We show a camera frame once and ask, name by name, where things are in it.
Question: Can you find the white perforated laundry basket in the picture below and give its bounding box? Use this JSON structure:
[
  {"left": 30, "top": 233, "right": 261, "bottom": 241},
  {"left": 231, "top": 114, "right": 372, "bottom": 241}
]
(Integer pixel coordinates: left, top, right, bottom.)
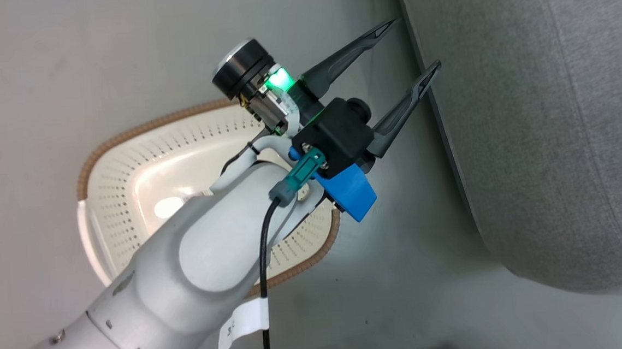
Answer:
[{"left": 70, "top": 91, "right": 346, "bottom": 311}]

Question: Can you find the white cable label tag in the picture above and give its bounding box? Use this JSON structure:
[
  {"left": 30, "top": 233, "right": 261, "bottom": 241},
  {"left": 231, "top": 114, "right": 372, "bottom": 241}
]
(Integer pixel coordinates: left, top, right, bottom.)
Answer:
[{"left": 214, "top": 297, "right": 273, "bottom": 349}]

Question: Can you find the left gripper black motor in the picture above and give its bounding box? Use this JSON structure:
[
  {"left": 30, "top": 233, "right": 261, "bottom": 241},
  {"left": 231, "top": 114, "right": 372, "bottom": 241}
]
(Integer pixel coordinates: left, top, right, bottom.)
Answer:
[{"left": 208, "top": 15, "right": 448, "bottom": 169}]

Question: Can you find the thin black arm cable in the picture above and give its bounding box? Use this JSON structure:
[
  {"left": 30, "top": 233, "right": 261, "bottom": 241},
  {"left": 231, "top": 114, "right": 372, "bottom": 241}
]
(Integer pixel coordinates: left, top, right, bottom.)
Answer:
[{"left": 248, "top": 146, "right": 340, "bottom": 349}]

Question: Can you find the grey fabric sofa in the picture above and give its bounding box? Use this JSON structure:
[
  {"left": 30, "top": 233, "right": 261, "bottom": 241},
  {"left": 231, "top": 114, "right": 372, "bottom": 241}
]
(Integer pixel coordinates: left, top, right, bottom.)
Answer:
[{"left": 393, "top": 0, "right": 622, "bottom": 307}]

